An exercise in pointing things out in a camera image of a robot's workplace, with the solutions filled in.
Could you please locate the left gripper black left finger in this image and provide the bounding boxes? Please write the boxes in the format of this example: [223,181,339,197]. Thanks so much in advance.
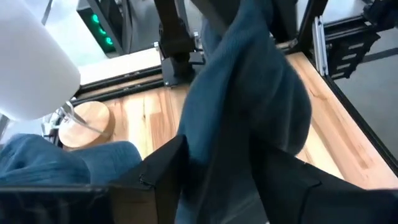
[108,134,190,224]

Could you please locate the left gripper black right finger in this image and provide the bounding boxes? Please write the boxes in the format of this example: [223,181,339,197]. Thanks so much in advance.
[250,136,398,224]

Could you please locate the dark blue cloth garment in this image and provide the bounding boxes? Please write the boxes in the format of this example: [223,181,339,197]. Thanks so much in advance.
[70,0,398,177]

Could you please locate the black computer with green lights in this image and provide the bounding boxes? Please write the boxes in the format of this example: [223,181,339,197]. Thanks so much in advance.
[76,0,125,59]

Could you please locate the white shade wooden base lamp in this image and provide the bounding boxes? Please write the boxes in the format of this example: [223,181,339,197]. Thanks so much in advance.
[0,0,116,151]

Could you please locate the clear lamp power cord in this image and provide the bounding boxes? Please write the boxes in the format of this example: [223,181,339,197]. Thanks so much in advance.
[60,101,105,135]

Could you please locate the silver aluminium bracket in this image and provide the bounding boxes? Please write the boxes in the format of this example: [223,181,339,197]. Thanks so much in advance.
[312,15,330,78]

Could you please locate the black slotted bracket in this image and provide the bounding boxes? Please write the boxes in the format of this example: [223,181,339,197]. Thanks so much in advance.
[326,29,382,80]

